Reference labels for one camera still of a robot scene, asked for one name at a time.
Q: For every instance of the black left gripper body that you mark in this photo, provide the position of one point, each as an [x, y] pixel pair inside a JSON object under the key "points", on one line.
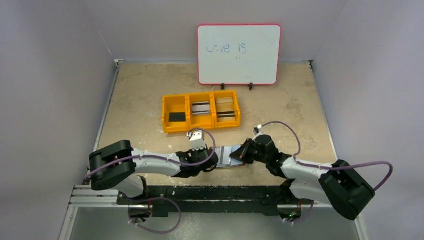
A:
{"points": [[193, 152]]}

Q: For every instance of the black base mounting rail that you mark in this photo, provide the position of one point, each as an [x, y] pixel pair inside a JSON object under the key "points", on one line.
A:
{"points": [[270, 201]]}

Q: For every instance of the aluminium frame rail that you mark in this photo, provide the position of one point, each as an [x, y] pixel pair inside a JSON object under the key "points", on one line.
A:
{"points": [[83, 196]]}

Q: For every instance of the brown leather card holder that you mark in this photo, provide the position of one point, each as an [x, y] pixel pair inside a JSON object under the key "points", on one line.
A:
{"points": [[228, 159]]}

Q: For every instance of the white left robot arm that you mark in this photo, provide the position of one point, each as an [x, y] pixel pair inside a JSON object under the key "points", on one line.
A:
{"points": [[118, 166]]}

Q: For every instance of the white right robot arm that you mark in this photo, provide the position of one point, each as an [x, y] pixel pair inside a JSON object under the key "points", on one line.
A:
{"points": [[335, 184]]}

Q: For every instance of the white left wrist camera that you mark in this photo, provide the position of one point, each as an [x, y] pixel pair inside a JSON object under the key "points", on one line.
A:
{"points": [[197, 140]]}

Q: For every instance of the black card in bin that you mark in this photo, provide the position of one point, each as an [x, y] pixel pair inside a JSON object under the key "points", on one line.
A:
{"points": [[177, 117]]}

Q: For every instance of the yellow three-compartment plastic bin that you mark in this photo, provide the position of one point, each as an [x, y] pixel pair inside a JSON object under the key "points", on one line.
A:
{"points": [[182, 103]]}

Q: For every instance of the striped card stack in bin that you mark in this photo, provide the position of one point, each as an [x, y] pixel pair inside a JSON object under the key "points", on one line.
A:
{"points": [[201, 108]]}

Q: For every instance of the pink-framed whiteboard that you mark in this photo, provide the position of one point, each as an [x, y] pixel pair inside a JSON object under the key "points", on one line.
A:
{"points": [[238, 54]]}

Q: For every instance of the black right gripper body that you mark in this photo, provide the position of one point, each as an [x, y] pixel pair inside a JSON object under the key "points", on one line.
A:
{"points": [[247, 151]]}

